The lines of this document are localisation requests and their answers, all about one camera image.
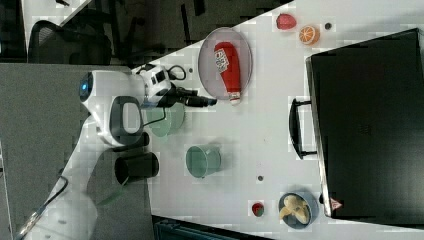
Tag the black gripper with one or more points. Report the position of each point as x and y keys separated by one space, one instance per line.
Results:
x=184 y=96

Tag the red plush ketchup bottle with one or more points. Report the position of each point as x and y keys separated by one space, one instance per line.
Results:
x=227 y=64

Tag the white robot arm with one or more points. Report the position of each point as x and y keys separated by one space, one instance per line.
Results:
x=69 y=213

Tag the grey round plate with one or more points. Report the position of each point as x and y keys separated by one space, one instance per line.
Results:
x=207 y=69

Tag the green perforated colander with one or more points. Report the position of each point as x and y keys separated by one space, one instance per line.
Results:
x=165 y=121

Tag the green plastic cup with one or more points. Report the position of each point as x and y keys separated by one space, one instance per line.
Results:
x=203 y=160

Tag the black office chair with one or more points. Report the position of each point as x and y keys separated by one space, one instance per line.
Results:
x=52 y=44

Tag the red strawberry toy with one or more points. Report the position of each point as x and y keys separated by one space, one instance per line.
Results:
x=285 y=22

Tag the small red tomato toy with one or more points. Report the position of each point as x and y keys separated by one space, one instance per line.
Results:
x=258 y=209

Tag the orange slice toy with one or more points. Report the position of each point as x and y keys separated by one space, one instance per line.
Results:
x=309 y=35

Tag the yellow plush banana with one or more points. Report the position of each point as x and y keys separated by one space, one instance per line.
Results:
x=294 y=205

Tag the blue bowl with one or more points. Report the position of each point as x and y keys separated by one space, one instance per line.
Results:
x=291 y=220

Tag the silver toaster oven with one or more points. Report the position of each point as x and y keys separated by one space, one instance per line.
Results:
x=367 y=110

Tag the blue metal frame rail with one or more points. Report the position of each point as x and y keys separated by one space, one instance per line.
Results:
x=171 y=229

